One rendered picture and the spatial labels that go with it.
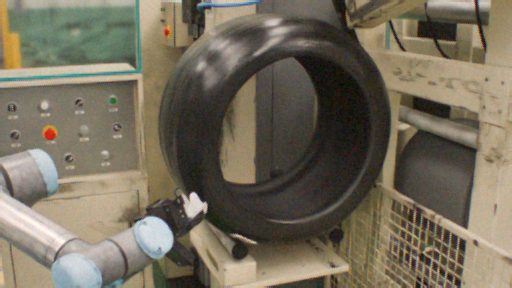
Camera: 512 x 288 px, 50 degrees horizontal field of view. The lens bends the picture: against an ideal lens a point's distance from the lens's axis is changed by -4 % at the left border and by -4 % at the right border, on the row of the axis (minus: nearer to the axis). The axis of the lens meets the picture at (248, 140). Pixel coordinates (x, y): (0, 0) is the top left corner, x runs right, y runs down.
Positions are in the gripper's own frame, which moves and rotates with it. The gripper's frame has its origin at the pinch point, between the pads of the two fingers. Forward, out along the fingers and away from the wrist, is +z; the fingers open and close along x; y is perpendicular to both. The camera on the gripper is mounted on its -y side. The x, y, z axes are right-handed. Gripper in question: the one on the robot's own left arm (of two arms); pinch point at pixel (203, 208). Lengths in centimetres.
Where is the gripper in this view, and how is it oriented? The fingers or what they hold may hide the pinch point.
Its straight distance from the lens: 134.7
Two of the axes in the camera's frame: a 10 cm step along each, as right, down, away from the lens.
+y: -3.6, -9.2, -1.8
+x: -8.0, 2.0, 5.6
